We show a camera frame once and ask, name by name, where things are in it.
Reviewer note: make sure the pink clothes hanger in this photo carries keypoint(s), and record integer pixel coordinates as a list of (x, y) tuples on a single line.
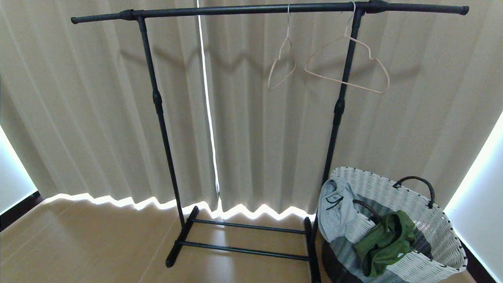
[(288, 27), (365, 88)]

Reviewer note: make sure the green printed sleeveless shirt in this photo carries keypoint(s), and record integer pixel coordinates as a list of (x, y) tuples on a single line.
[(387, 243)]

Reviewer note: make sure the black clothes rack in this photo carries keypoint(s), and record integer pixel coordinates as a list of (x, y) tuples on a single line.
[(157, 102)]

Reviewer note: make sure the white laundry basket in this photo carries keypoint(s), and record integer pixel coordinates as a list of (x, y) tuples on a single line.
[(432, 236)]

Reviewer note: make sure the pale grey shorts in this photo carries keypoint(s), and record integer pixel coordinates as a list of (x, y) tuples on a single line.
[(338, 212)]

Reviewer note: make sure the beige curtain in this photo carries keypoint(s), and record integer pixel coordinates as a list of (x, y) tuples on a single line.
[(78, 118)]

